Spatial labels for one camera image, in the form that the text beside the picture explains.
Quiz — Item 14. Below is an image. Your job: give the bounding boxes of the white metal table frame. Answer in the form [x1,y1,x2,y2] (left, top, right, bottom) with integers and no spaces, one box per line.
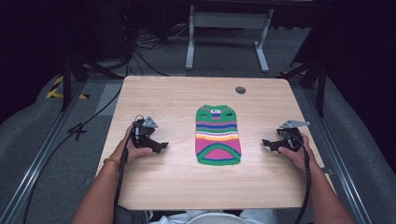
[185,4,276,75]

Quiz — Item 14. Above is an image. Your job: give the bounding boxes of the person's white clothing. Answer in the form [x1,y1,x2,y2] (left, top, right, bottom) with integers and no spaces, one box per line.
[148,208,278,224]

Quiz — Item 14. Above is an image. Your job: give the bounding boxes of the striped knitted pet sweater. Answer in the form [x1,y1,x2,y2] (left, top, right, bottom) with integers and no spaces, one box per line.
[194,104,243,167]

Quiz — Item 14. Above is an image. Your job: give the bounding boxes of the black metal stand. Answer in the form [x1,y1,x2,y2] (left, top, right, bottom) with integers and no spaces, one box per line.
[60,52,125,113]
[276,52,331,119]

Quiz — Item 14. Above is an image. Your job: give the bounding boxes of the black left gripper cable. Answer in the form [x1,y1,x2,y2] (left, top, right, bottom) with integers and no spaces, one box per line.
[113,115,146,207]

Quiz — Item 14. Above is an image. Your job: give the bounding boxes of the black floor cable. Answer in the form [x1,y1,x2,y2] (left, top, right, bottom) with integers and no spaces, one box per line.
[21,83,124,224]

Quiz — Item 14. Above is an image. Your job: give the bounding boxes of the aluminium floor rail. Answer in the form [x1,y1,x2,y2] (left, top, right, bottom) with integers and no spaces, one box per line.
[0,78,90,224]
[300,83,375,224]

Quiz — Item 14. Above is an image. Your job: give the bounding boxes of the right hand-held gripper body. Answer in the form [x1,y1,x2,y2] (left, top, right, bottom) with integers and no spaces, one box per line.
[276,119,311,153]

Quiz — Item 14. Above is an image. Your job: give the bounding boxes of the person's right hand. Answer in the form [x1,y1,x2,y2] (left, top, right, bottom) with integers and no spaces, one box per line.
[277,132,317,175]

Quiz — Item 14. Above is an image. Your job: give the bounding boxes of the gold bracelet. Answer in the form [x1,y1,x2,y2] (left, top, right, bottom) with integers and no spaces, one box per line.
[103,157,121,168]

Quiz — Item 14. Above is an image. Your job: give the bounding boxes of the yellow black floor tape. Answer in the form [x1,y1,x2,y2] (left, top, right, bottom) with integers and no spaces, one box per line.
[45,75,90,101]

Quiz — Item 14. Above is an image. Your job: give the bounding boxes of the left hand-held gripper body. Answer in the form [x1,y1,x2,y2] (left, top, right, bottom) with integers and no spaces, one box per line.
[131,115,159,149]

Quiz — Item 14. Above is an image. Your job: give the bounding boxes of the person's left hand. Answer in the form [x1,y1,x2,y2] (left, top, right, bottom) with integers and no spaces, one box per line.
[110,124,154,165]

